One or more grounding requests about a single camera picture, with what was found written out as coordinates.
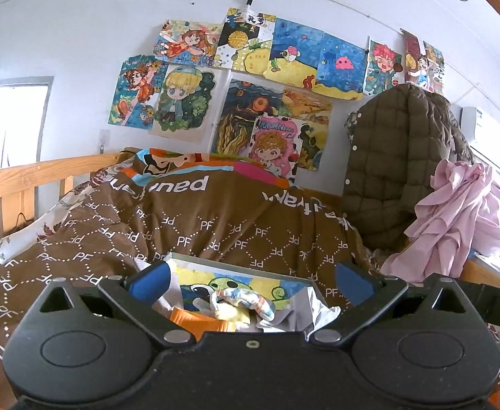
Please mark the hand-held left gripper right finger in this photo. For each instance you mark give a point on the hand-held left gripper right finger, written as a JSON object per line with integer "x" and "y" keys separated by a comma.
{"x": 354, "y": 282}

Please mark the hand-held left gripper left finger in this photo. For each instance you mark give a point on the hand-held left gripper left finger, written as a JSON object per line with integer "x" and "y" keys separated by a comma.
{"x": 149, "y": 284}

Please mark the grey box with cartoon drawing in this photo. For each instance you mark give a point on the grey box with cartoon drawing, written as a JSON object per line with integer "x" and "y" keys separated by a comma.
{"x": 198, "y": 279}

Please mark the orange cloth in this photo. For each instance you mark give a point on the orange cloth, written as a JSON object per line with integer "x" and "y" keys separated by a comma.
{"x": 190, "y": 320}

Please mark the white orange blue striped sock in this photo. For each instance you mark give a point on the white orange blue striped sock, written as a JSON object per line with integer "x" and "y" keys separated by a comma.
{"x": 241, "y": 301}

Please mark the wooden bed side board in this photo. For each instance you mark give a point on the wooden bed side board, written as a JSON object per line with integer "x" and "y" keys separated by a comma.
{"x": 489, "y": 275}

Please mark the yellow cloth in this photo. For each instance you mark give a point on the yellow cloth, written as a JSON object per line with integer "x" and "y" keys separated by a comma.
{"x": 233, "y": 318}

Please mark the pink cloth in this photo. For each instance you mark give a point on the pink cloth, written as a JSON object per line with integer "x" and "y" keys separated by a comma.
{"x": 455, "y": 218}

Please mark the brown printed blanket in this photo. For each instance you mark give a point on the brown printed blanket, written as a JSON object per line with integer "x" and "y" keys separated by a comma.
{"x": 233, "y": 222}

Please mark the olive quilted jacket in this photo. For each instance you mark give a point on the olive quilted jacket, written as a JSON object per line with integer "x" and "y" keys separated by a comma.
{"x": 387, "y": 171}

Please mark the pink bordered blond child poster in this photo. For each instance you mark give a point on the pink bordered blond child poster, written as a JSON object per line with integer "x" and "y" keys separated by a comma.
{"x": 273, "y": 147}

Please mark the white air conditioner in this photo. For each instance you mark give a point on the white air conditioner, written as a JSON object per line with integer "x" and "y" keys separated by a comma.
{"x": 489, "y": 136}

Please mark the blond boy with cap poster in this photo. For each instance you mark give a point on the blond boy with cap poster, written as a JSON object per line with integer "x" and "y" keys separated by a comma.
{"x": 181, "y": 102}

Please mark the girl in orange dress poster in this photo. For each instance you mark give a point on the girl in orange dress poster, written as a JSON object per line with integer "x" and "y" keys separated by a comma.
{"x": 134, "y": 94}

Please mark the dark blue swirl painting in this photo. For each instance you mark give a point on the dark blue swirl painting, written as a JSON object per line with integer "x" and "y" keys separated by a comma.
{"x": 241, "y": 111}

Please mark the window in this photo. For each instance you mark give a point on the window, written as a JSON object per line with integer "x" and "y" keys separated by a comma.
{"x": 19, "y": 136}

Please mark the red-haired boy poster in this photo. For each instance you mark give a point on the red-haired boy poster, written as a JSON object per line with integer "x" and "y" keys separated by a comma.
{"x": 382, "y": 66}

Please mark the blue sea and beach painting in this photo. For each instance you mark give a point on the blue sea and beach painting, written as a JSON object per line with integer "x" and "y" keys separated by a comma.
{"x": 318, "y": 59}

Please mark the red and blue figures poster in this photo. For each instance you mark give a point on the red and blue figures poster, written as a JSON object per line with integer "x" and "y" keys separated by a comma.
{"x": 423, "y": 62}

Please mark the flying orange-haired girl poster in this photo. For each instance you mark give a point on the flying orange-haired girl poster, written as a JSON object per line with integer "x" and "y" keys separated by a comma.
{"x": 190, "y": 42}

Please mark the pineapple poster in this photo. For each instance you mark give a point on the pineapple poster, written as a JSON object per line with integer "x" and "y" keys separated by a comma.
{"x": 243, "y": 42}

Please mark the slatted wooden bed rail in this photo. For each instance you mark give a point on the slatted wooden bed rail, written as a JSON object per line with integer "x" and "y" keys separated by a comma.
{"x": 27, "y": 175}

